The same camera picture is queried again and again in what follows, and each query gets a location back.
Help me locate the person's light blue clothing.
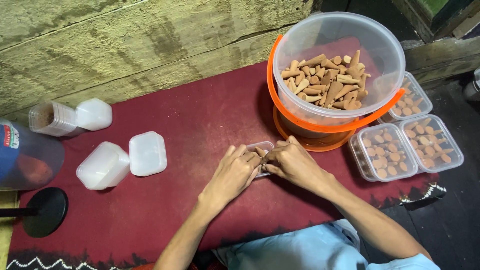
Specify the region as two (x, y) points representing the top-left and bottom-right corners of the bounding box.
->
(212, 219), (441, 270)

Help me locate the clear bucket with orange handle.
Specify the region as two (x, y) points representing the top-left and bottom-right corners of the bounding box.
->
(266, 11), (407, 140)

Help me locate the white square container lid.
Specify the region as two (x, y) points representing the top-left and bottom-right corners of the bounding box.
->
(128, 131), (168, 177)

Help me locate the black round stand base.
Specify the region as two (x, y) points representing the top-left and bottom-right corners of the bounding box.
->
(0, 187), (69, 239)

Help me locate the large clear jar blue label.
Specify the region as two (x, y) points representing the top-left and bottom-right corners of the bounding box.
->
(0, 119), (65, 191)

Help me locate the small clear open plastic container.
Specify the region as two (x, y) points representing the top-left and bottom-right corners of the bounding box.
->
(246, 141), (275, 178)

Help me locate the short stack of empty containers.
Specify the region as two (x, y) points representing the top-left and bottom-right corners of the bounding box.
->
(76, 141), (131, 191)

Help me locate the lidded container of incense cones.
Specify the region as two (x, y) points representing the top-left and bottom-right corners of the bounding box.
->
(398, 114), (465, 174)
(376, 71), (434, 125)
(348, 123), (419, 183)

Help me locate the stack of empty clear containers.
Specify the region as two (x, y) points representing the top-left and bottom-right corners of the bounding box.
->
(28, 100), (88, 138)

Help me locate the green wooden door frame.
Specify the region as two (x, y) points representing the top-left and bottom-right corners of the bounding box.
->
(392, 0), (480, 43)

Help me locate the person's left hand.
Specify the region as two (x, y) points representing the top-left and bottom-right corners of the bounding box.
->
(200, 145), (263, 211)

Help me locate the grey object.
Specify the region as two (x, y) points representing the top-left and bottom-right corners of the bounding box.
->
(463, 67), (480, 102)

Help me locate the dark red patterned mat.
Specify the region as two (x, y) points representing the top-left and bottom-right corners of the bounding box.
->
(6, 36), (448, 270)

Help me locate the person's right hand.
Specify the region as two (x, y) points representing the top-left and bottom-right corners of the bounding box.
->
(262, 135), (335, 196)

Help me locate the pile of tan incense cones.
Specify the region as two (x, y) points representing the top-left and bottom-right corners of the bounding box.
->
(281, 50), (372, 111)

